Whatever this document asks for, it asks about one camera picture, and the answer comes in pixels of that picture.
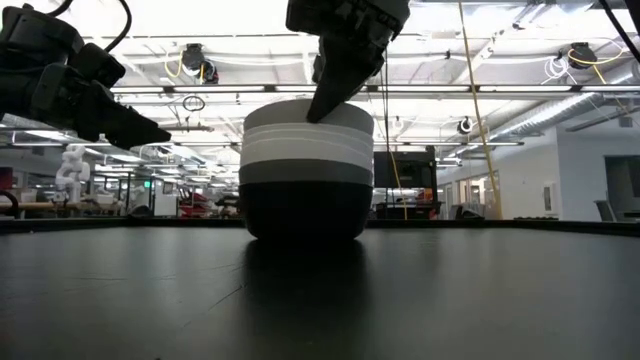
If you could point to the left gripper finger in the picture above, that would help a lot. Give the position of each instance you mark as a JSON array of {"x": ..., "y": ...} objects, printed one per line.
[{"x": 130, "y": 127}]

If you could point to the light grey bowl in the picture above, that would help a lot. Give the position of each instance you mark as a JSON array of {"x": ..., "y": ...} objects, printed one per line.
[{"x": 280, "y": 117}]

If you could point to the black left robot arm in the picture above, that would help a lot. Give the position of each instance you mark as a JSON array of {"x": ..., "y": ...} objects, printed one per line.
[{"x": 30, "y": 35}]

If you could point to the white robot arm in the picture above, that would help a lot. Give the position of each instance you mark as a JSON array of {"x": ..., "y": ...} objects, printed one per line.
[{"x": 72, "y": 172}]

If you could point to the black monitor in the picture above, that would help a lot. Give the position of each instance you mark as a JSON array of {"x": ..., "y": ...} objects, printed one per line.
[{"x": 415, "y": 170}]

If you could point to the black curved tube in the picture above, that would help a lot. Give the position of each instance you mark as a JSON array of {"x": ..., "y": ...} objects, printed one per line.
[{"x": 16, "y": 207}]

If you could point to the black bowl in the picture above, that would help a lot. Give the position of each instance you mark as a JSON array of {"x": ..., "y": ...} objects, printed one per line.
[{"x": 305, "y": 210}]

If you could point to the ceiling light strip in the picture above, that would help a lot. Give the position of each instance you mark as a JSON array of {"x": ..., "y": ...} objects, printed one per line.
[{"x": 525, "y": 88}]

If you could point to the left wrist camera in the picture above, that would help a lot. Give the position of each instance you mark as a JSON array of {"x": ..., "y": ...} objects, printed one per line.
[{"x": 97, "y": 65}]

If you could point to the black metal frame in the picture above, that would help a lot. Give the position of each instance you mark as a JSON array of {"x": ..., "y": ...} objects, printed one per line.
[{"x": 150, "y": 226}]

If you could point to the silver ventilation duct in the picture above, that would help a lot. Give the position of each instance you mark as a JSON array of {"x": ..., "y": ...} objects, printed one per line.
[{"x": 575, "y": 112}]

